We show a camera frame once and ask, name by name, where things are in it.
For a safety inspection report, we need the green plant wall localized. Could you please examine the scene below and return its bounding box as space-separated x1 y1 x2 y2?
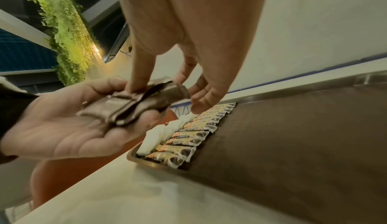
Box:
21 0 98 87

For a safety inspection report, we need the row of white tea bags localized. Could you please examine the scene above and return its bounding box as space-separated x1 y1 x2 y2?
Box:
135 113 197 157

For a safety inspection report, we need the red padded chair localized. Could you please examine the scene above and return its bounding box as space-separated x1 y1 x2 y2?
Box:
29 108 179 209

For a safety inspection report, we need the left marker wristband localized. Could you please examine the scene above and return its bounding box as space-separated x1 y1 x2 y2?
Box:
0 76 40 164

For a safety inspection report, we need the brown plastic tray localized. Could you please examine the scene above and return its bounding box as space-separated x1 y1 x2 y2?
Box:
127 70 387 224

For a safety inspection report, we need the dark wall screen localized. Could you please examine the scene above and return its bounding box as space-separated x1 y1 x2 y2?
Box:
64 0 131 64

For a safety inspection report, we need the person's right hand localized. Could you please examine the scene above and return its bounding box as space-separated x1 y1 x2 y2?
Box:
114 0 270 115

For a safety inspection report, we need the row of gold coffee sachets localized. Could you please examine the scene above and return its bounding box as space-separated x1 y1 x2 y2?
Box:
143 102 237 169

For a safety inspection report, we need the handful of brown sugar packets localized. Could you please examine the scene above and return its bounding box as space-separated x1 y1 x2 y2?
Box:
75 76 191 127

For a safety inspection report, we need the person's left hand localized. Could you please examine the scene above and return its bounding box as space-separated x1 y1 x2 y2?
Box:
0 76 170 160

